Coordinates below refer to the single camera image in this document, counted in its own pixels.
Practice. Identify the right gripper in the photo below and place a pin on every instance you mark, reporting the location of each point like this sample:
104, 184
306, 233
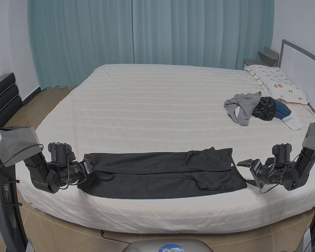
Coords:
261, 171

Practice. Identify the grey bedside table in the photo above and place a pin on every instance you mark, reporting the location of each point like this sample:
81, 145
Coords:
267, 55

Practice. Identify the black T-shirt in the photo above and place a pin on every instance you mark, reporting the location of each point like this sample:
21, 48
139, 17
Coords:
152, 174

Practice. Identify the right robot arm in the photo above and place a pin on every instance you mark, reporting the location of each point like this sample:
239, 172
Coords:
313, 138

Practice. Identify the bed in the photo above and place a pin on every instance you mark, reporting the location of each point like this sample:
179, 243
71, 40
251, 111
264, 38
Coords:
160, 109

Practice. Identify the black shiny garment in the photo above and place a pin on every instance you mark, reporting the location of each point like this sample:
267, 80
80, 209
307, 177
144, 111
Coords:
265, 109

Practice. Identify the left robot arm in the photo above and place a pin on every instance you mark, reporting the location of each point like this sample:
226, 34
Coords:
15, 140

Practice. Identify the grey garment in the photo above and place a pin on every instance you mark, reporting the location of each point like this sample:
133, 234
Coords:
244, 106

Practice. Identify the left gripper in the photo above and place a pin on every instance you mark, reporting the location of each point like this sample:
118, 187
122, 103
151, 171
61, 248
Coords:
82, 169

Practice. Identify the blue-green curtain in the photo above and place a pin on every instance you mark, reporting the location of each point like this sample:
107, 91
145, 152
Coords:
81, 30
199, 22

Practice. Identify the dark blue garment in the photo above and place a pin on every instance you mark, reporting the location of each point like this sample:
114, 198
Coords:
282, 110

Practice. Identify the white printed pillow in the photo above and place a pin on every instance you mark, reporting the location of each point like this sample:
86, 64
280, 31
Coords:
277, 84

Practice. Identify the white garment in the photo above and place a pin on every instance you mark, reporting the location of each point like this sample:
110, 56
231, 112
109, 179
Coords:
292, 122

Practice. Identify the black chest of drawers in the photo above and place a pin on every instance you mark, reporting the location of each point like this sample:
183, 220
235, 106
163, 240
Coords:
4, 96

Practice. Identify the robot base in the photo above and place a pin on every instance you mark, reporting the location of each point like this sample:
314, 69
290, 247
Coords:
147, 247

